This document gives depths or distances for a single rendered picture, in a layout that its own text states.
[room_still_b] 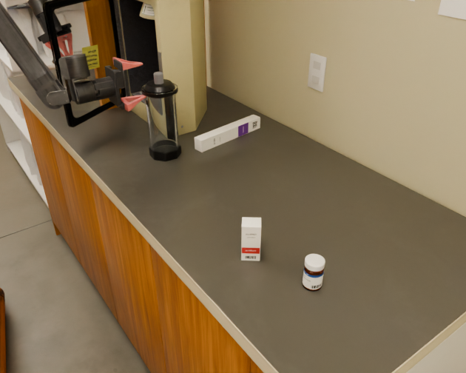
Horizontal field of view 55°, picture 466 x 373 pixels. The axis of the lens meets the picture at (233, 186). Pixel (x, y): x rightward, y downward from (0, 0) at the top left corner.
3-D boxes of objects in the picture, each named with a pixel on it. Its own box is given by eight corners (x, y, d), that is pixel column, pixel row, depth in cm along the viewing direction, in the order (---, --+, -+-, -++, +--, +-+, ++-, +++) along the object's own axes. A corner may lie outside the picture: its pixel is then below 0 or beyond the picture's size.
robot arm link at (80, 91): (70, 104, 123) (76, 106, 118) (63, 78, 120) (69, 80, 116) (95, 99, 126) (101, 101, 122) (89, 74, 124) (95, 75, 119)
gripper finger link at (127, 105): (149, 83, 128) (118, 89, 123) (151, 106, 132) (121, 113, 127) (138, 76, 133) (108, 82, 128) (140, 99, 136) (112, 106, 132)
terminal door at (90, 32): (126, 99, 174) (111, -13, 152) (69, 129, 150) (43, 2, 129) (124, 98, 174) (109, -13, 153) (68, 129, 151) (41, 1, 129)
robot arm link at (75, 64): (52, 101, 125) (47, 106, 117) (40, 59, 120) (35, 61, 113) (95, 94, 127) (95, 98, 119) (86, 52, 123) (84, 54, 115)
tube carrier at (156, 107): (173, 140, 152) (169, 78, 140) (187, 153, 144) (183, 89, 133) (143, 148, 147) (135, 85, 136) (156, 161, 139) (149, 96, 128)
